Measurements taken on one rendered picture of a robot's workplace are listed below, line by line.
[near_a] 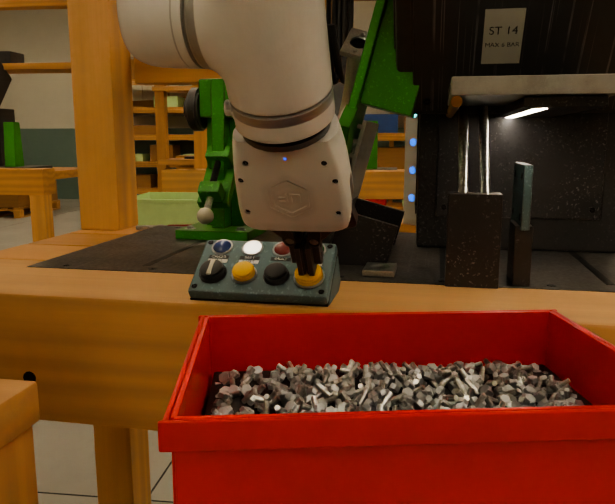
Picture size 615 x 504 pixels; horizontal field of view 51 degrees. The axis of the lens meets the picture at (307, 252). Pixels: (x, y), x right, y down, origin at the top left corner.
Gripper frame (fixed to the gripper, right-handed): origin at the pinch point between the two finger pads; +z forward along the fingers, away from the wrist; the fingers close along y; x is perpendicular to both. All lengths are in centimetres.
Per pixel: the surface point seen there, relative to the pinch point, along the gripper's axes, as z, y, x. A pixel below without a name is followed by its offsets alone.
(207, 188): 19.8, -24.6, 33.5
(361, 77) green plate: -2.4, 2.6, 29.4
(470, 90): -9.9, 15.5, 13.4
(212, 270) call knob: 2.5, -10.3, -0.7
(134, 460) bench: 84, -52, 16
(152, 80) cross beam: 21, -47, 70
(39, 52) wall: 432, -672, 894
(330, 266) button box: 3.7, 1.8, 1.7
